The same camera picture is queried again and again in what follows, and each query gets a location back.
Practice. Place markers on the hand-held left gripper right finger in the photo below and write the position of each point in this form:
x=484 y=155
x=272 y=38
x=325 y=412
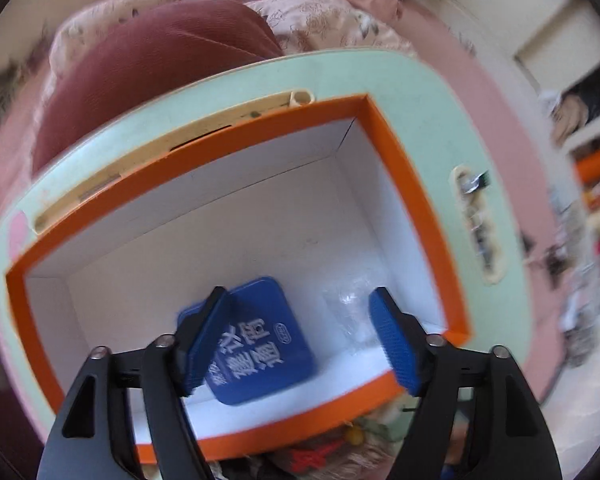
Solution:
x=395 y=340

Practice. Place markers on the pink floral quilt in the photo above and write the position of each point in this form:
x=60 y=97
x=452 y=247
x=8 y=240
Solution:
x=290 y=5

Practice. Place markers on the small metal clip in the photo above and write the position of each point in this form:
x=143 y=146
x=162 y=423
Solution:
x=475 y=181

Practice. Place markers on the blue tin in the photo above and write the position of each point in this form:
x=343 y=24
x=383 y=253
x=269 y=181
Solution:
x=265 y=355

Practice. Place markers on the dark pouch with red emblem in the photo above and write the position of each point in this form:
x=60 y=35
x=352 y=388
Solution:
x=310 y=460

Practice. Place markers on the green lap desk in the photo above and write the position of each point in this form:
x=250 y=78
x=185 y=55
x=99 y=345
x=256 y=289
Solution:
x=420 y=100

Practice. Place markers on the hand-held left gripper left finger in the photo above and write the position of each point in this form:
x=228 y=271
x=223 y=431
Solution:
x=207 y=340

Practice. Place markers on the orange cardboard box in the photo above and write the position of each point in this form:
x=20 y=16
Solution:
x=205 y=220

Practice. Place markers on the clear plastic bag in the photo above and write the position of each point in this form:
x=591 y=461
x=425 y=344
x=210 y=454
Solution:
x=350 y=310

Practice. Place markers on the dark red cushion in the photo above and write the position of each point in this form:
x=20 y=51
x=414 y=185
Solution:
x=155 y=60

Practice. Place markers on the beige cloth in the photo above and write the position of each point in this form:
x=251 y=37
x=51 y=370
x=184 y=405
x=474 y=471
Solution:
x=570 y=117

